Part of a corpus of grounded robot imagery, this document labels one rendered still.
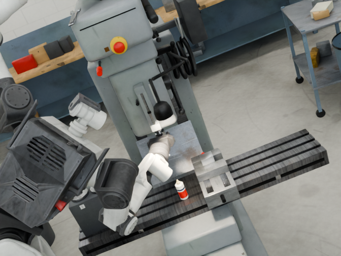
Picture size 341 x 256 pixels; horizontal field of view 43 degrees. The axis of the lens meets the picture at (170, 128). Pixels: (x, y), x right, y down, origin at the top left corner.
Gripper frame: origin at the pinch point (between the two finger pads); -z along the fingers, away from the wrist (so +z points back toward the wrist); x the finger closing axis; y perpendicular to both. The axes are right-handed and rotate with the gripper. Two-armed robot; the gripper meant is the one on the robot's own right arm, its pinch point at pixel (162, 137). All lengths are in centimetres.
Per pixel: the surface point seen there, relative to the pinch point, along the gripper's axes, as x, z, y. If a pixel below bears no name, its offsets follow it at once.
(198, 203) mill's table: -6.9, 9.7, 33.1
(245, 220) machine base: -16, -51, 102
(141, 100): -2.2, 12.9, -25.8
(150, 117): -2.8, 12.8, -17.6
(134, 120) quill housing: 4.7, 10.7, -17.2
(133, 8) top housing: -14, 20, -62
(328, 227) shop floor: -65, -51, 122
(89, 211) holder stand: 41.8, 15.7, 19.3
